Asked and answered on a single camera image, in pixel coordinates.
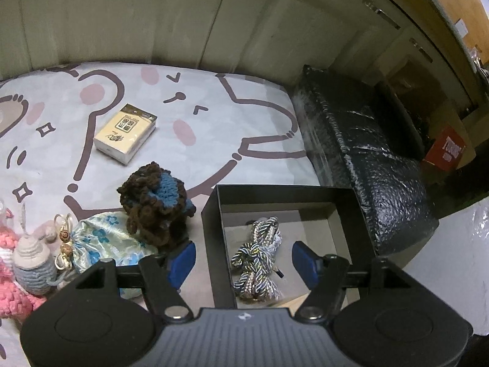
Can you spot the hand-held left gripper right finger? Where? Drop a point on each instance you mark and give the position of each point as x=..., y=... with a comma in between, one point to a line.
x=305, y=267

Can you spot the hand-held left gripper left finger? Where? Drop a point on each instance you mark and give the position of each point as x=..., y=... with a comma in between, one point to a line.
x=182, y=265

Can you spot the black box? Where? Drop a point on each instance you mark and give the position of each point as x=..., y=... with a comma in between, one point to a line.
x=214, y=214

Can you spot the brown and blue crochet scrunchie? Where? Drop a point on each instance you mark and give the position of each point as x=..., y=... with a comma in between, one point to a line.
x=149, y=206

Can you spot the cream tissue pack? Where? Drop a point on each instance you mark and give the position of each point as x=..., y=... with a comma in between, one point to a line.
x=124, y=133

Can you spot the blue floral satin pouch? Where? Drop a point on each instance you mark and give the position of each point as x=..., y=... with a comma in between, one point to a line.
x=103, y=241

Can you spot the cartoon printed bed sheet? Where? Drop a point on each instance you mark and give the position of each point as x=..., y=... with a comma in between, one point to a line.
x=229, y=130

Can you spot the grey and beige crochet toy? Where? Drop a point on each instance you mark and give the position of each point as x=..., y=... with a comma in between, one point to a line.
x=32, y=263

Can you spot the pink crochet toy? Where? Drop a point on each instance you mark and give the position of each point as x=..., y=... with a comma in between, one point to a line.
x=11, y=294

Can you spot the red box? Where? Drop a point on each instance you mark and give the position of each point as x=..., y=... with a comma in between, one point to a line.
x=445, y=149

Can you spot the cream wardrobe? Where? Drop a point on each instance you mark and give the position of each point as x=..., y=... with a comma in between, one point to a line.
x=152, y=15

